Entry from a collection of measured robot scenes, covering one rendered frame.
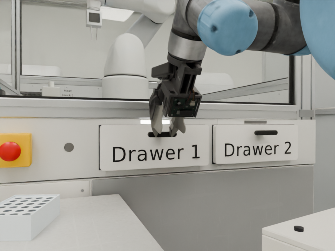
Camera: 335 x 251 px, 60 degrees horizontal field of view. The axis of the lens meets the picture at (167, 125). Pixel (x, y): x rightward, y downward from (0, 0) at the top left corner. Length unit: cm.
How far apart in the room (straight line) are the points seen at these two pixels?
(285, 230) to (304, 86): 79
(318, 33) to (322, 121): 231
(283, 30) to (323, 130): 205
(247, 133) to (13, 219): 63
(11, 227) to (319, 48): 45
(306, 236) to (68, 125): 58
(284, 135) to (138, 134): 46
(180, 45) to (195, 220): 50
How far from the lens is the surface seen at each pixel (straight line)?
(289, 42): 51
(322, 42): 21
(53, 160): 73
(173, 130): 70
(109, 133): 71
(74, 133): 73
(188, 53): 55
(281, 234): 28
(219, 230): 90
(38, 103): 73
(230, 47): 44
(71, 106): 73
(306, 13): 22
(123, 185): 76
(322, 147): 252
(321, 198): 258
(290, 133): 97
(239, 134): 85
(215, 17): 42
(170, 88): 59
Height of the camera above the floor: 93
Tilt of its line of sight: 1 degrees down
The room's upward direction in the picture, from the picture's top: straight up
